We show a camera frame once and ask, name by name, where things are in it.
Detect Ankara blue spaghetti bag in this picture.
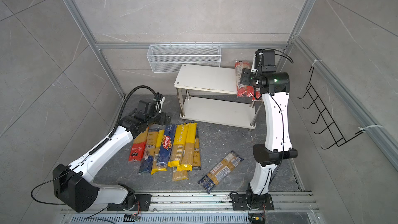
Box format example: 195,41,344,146
139,127,160,174

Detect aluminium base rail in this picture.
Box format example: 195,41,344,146
55,192,324,224

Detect yellow Pastatime spaghetti bag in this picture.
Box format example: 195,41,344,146
168,124,189,168

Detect red label spaghetti bag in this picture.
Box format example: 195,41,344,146
235,61,254,97

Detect blue end spaghetti bag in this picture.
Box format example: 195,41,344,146
198,151,244,194

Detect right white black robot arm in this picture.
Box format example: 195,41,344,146
240,68,298,210

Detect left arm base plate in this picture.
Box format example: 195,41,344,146
107,194,152,211

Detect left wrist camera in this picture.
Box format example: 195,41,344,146
153,92,165,104

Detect blue Barilla spaghetti pack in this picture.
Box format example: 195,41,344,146
157,124,177,167

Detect yellow spaghetti bag thin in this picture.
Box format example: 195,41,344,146
151,129,167,175

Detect white wire mesh basket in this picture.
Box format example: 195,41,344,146
147,44,222,73

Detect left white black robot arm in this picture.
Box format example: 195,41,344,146
50,85,171,213

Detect red spaghetti bag far left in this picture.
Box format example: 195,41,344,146
129,128,149,162

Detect white two-tier shelf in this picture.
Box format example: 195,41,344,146
174,64,258,130

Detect black wire hook rack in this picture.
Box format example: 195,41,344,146
297,67,365,150

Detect yellow bag under pile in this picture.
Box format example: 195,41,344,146
172,167,189,181

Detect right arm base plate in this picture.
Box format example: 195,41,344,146
229,192,275,211

